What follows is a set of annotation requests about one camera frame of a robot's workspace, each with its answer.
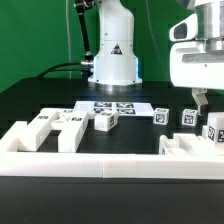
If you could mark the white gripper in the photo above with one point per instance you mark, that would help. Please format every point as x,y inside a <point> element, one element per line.
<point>191,66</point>

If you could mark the white chair back bar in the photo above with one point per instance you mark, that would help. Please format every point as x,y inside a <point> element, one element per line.
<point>72,132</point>

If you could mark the white chair back part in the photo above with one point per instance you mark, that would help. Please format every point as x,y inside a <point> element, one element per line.
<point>32,135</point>

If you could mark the white tag sheet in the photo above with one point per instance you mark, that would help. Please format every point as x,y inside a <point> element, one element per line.
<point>123,108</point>

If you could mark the black camera stand pole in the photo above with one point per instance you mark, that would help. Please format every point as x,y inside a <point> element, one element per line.
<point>81,7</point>

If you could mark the white U-shaped fence frame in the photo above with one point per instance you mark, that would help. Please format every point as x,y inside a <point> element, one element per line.
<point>16,163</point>

